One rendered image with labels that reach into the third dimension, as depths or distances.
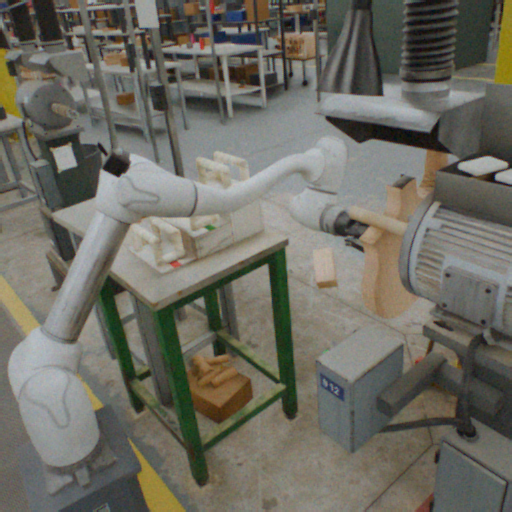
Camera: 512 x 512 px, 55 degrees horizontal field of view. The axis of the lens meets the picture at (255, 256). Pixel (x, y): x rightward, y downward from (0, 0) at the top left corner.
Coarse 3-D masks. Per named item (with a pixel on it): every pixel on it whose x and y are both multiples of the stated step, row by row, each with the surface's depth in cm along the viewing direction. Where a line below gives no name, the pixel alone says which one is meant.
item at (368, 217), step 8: (352, 208) 122; (360, 208) 122; (352, 216) 122; (360, 216) 120; (368, 216) 119; (376, 216) 117; (384, 216) 116; (368, 224) 120; (376, 224) 117; (384, 224) 115; (392, 224) 114; (400, 224) 112; (392, 232) 114; (400, 232) 112
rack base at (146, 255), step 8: (168, 240) 190; (128, 248) 187; (144, 248) 186; (168, 248) 184; (136, 256) 182; (144, 256) 180; (152, 256) 180; (184, 256) 177; (192, 256) 177; (152, 264) 175; (168, 264) 173; (184, 264) 174; (160, 272) 169; (168, 272) 170
